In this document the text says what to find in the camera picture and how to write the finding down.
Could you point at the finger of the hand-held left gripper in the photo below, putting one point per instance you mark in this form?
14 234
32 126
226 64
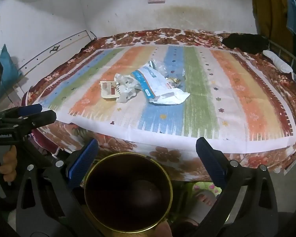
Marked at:
39 118
29 109

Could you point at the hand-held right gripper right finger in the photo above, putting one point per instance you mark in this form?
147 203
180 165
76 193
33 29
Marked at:
209 160

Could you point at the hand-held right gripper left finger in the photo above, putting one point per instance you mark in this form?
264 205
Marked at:
85 159

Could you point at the dark bin with gold rim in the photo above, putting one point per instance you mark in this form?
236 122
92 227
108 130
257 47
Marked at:
123 197

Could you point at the white paper sheet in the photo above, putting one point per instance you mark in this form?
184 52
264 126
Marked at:
160 88

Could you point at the person's left hand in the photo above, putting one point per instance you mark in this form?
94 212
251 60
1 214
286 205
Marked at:
8 164

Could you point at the green patterned pajama leg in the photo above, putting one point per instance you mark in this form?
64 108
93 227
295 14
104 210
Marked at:
204 187

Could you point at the person's foot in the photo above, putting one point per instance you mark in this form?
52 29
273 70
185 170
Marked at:
205 198

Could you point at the striped colourful tablecloth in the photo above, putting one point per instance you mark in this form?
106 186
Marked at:
167 153

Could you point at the blue plastic bag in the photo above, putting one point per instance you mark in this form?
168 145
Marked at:
6 66

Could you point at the white slipper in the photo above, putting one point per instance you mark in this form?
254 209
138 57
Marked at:
199 211

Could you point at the white wooden headboard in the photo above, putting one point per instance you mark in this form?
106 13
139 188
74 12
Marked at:
51 51

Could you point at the striped colourful mat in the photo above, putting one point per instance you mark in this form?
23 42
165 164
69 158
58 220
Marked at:
207 98

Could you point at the small beige cardboard box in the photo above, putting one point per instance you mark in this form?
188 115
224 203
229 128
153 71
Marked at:
108 90

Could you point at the crumpled white paper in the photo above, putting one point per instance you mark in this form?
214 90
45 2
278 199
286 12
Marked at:
125 88

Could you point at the clear plastic bag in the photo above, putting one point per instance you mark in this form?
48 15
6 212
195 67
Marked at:
161 66

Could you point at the white rolled pillow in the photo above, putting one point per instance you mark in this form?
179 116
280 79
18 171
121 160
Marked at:
277 61

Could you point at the black cloth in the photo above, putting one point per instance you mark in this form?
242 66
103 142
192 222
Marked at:
244 43

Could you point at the yellow hanging garment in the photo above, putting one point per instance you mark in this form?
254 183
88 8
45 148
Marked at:
268 9

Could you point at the metal bed frame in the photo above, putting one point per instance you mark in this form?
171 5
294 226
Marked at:
285 53

